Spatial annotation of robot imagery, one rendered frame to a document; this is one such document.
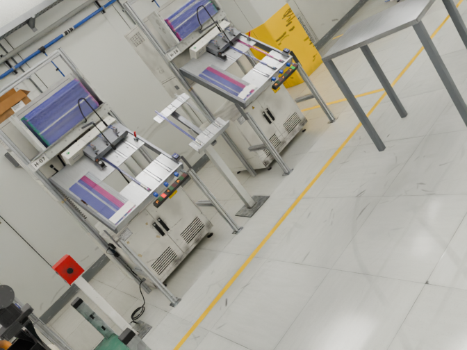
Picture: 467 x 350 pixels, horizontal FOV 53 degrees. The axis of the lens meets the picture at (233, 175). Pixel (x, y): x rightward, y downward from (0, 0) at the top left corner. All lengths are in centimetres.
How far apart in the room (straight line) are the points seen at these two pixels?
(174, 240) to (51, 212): 177
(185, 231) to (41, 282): 191
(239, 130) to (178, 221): 98
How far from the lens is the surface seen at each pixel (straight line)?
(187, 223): 388
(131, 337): 108
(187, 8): 438
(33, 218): 518
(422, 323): 220
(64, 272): 338
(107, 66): 557
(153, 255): 377
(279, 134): 444
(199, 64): 425
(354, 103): 335
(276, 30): 618
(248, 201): 391
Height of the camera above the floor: 154
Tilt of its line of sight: 18 degrees down
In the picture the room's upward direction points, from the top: 38 degrees counter-clockwise
